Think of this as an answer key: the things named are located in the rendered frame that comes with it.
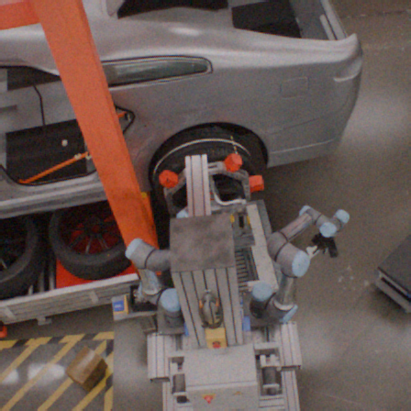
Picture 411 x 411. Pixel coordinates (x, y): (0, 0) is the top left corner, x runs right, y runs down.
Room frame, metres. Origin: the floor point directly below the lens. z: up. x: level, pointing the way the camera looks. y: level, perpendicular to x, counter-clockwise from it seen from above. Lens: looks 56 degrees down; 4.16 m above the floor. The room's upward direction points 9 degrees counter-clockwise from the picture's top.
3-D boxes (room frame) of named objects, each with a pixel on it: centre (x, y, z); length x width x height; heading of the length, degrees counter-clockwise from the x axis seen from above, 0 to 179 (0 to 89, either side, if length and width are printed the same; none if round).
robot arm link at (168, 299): (1.56, 0.28, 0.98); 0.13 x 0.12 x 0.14; 48
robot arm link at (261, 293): (1.52, -0.22, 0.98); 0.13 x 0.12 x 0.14; 43
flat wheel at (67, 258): (2.50, 0.82, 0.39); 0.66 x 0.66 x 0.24
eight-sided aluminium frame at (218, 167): (2.35, -0.01, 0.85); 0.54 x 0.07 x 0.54; 93
